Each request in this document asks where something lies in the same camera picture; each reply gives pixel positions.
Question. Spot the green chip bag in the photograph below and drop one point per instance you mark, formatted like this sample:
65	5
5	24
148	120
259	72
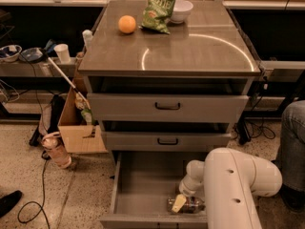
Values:
156	13

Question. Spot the white bowl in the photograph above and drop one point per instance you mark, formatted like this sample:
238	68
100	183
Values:
181	10

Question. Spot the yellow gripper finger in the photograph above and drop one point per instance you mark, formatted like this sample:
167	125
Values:
179	202

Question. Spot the clear plastic water bottle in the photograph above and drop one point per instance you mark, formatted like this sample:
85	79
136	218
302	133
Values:
193	205

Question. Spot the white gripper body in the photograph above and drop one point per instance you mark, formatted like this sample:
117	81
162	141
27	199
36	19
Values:
187	188

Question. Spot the bowl on left shelf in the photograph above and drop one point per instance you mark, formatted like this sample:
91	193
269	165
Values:
9	53

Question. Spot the white bottle beside cabinet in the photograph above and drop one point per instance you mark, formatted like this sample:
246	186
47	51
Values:
87	37

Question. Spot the middle grey drawer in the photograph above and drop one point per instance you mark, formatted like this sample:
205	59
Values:
164	136

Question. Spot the white paper cup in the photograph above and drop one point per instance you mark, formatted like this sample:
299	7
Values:
62	51

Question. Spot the top grey drawer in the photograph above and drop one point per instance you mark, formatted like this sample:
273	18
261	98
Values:
167	107

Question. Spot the left low shelf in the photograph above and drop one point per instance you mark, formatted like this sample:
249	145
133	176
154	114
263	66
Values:
40	69

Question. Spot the grey drawer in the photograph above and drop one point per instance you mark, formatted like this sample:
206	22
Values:
167	107
164	136

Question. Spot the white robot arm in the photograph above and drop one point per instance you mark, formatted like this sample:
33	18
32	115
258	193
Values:
230	180

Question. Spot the white stick tool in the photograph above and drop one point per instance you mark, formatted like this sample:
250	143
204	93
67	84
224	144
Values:
87	104

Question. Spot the person leg in jeans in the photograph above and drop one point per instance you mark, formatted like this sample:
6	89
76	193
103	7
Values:
290	158

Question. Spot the grey drawer cabinet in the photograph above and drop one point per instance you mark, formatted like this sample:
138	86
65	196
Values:
206	55

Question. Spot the cardboard box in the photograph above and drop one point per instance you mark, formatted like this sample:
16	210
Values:
77	135

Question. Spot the black shoe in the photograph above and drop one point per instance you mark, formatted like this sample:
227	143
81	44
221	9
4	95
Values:
9	201

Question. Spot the orange fruit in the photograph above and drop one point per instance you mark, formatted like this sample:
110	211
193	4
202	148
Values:
127	24

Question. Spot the dark round dish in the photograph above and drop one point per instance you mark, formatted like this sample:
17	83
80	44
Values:
31	55

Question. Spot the open bottom drawer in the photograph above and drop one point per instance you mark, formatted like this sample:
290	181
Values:
143	184

